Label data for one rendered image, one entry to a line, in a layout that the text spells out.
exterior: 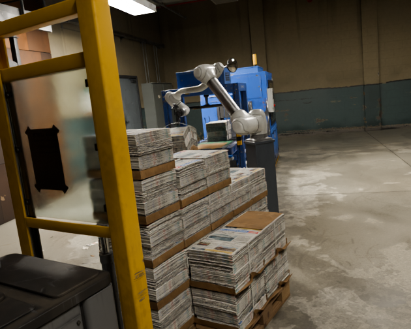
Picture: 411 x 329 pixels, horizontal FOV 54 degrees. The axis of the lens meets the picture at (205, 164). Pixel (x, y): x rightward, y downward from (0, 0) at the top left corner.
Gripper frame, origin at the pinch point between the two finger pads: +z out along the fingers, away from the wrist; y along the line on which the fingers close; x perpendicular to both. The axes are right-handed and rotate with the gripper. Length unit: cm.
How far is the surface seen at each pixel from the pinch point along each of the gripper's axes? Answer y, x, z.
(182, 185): 22, -50, 152
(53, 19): -67, -27, 204
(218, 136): 57, 4, -185
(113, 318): 51, -39, 231
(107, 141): -18, -45, 217
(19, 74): -49, 1, 197
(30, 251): 35, 17, 201
